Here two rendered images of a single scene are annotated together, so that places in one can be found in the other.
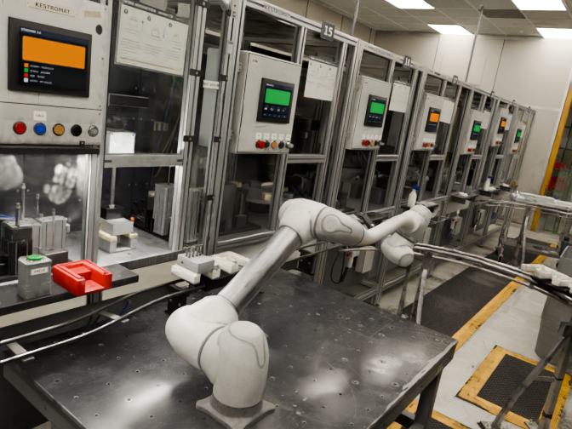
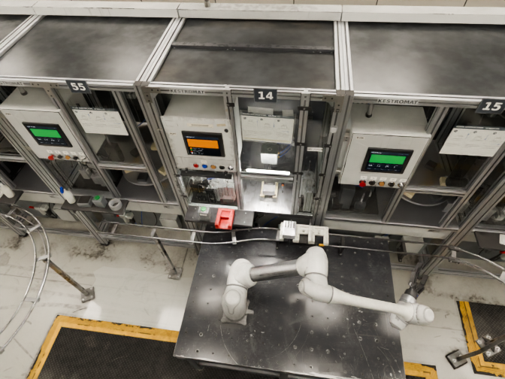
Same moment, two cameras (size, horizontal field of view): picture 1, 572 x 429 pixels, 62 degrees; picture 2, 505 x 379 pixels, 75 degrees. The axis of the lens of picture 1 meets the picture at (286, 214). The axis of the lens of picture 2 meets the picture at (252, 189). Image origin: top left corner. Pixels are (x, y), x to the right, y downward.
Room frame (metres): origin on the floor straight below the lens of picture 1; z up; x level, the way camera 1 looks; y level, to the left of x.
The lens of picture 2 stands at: (1.15, -0.70, 3.06)
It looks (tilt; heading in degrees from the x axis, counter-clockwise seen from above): 52 degrees down; 66
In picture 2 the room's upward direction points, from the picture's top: 4 degrees counter-clockwise
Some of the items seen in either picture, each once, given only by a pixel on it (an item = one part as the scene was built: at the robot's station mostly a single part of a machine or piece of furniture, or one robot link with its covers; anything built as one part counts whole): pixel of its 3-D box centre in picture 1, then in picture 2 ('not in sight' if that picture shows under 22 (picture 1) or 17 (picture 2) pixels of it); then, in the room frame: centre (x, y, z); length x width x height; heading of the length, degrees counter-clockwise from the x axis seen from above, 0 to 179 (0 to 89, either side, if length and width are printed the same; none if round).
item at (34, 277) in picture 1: (33, 275); (204, 212); (1.40, 0.76, 0.97); 0.08 x 0.08 x 0.12; 55
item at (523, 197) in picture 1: (539, 231); not in sight; (6.03, -3.24, 0.48); 0.88 x 0.56 x 0.96; 73
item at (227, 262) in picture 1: (214, 271); (303, 235); (2.00, 0.28, 0.84); 0.36 x 0.14 x 0.10; 145
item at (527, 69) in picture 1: (448, 122); not in sight; (9.59, -2.85, 1.65); 3.78 x 0.08 x 3.30; 55
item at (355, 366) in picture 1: (265, 349); (290, 292); (1.72, 0.00, 0.66); 1.50 x 1.06 x 0.04; 145
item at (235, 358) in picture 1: (239, 358); (234, 301); (1.30, 0.07, 0.85); 0.18 x 0.16 x 0.22; 53
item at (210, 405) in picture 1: (241, 397); (237, 310); (1.31, 0.05, 0.71); 0.22 x 0.18 x 0.06; 145
